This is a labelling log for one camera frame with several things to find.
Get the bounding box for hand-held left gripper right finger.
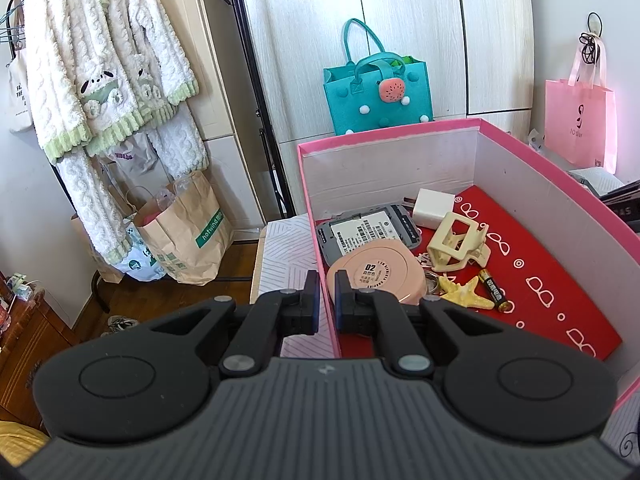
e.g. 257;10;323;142
335;270;505;376

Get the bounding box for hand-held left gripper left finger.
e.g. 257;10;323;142
149;270;321;379

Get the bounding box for pink round compact case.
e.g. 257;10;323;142
326;245;429;307

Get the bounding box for grey pocket router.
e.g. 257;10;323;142
317;204;423;267

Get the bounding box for metal key ring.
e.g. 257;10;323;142
424;270;453;297

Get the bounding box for yellow starfish ornament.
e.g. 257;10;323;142
440;276;494;311

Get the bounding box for cream hair claw clip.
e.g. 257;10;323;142
427;211;493;274

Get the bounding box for white charger plug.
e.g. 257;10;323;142
404;188;457;230

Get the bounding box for pink cardboard box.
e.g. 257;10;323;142
297;118;640;428

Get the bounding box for black and gold battery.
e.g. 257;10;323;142
477;269;512;314

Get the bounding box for white striped storage box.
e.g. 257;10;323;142
250;215;338;359

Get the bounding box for brown paper shopping bag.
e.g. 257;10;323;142
135;170;235;286

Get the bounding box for green and white plastic bag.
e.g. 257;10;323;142
120;215;168;281

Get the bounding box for grey sneaker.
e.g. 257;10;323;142
102;315;141;337

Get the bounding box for teal felt handbag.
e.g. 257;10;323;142
322;18;430;136

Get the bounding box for red glasses-print liner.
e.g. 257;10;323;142
330;185;623;361

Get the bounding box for black clothes rack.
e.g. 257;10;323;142
0;0;113;313

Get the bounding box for white plastic bag purple print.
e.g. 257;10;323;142
102;132;171;186

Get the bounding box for white fluffy pyjama pants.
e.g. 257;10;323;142
55;107;211;263

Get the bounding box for light wooden wardrobe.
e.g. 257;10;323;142
192;0;536;231

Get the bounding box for black tripod stand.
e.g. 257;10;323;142
222;0;298;221

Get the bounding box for grey packet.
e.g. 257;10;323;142
567;167;626;196

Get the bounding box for brown wooden cabinet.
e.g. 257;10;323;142
0;272;81;436

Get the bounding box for small white green box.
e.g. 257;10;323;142
5;271;43;303

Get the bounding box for dark magazine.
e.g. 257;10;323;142
600;180;640;233

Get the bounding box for pink non-woven bag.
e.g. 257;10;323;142
544;40;617;173

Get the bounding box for yellow cloth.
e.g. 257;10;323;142
0;421;51;463

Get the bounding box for white fluffy pyjama jacket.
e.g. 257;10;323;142
20;0;200;163

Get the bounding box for white canvas tote bag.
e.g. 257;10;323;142
5;52;36;133

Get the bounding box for black hair tie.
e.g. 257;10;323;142
580;12;607;66

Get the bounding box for wire clothes hanger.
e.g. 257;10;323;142
0;0;27;52

